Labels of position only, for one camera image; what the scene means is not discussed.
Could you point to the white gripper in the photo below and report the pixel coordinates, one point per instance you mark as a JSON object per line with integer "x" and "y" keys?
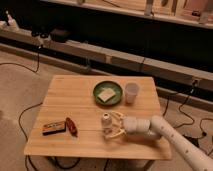
{"x": 130, "y": 124}

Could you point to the white bottle with label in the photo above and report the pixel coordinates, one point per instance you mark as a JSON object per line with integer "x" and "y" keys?
{"x": 106, "y": 122}

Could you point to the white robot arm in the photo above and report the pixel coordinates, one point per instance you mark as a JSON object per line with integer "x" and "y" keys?
{"x": 115, "y": 124}

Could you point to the white bottle on ledge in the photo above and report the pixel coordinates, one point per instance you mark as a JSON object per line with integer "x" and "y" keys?
{"x": 12, "y": 22}

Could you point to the pale square sponge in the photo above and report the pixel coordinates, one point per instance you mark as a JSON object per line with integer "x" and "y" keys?
{"x": 106, "y": 94}

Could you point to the green round bowl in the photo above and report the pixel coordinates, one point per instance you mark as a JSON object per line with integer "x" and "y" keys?
{"x": 104, "y": 85}

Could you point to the translucent plastic cup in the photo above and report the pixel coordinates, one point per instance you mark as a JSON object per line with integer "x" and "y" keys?
{"x": 131, "y": 92}

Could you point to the wooden table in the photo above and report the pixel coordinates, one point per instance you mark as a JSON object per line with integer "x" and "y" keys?
{"x": 70, "y": 96}

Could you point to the red brown oblong object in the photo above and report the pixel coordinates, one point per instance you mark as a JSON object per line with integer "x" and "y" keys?
{"x": 71, "y": 126}

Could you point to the black orange rectangular box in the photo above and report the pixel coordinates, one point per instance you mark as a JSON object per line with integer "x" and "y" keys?
{"x": 53, "y": 128}

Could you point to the black device on ledge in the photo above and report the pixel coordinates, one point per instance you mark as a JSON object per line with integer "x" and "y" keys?
{"x": 59, "y": 35}

